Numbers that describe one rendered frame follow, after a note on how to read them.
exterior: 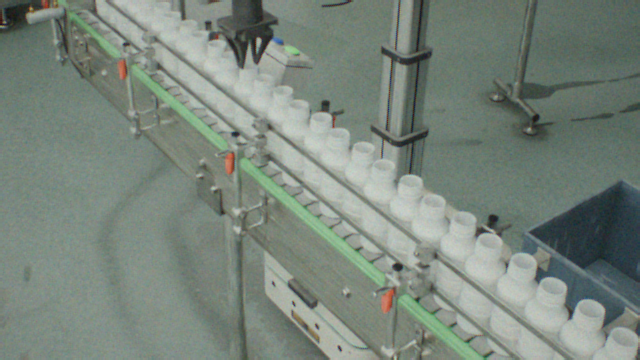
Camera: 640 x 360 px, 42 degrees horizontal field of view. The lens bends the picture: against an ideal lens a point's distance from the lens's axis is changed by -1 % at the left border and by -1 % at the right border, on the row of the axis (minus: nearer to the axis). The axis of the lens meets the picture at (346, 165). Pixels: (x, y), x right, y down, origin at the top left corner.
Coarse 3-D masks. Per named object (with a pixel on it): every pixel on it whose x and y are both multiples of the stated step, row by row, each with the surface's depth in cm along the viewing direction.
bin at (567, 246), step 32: (608, 192) 172; (544, 224) 160; (576, 224) 169; (608, 224) 179; (544, 256) 154; (576, 256) 176; (608, 256) 183; (576, 288) 151; (608, 288) 145; (608, 320) 147
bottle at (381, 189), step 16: (384, 160) 137; (384, 176) 134; (368, 192) 136; (384, 192) 136; (368, 208) 138; (384, 208) 136; (368, 224) 139; (384, 224) 139; (368, 240) 141; (384, 240) 140
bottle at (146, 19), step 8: (144, 0) 187; (152, 0) 187; (144, 8) 188; (152, 8) 188; (136, 16) 190; (144, 16) 188; (152, 16) 189; (144, 24) 189; (144, 32) 190; (144, 64) 195
